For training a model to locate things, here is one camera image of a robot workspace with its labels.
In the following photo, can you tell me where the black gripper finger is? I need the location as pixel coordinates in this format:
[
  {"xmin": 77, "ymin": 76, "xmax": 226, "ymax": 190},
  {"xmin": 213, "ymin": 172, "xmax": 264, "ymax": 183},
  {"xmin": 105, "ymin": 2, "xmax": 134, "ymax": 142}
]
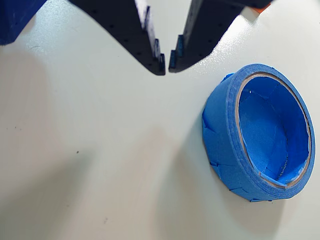
[
  {"xmin": 168, "ymin": 0, "xmax": 272, "ymax": 74},
  {"xmin": 69, "ymin": 0, "xmax": 167, "ymax": 76}
]

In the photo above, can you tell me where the blue tape roll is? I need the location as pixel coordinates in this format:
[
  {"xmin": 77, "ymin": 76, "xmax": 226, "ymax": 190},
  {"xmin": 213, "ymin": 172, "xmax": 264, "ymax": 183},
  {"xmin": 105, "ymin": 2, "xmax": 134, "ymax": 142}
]
[{"xmin": 201, "ymin": 63, "xmax": 315, "ymax": 202}]

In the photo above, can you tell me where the small orange cube block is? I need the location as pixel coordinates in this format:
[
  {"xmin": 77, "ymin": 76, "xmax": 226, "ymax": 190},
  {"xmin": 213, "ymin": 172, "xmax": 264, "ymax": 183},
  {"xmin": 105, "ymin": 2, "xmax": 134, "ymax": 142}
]
[{"xmin": 251, "ymin": 5, "xmax": 272, "ymax": 15}]

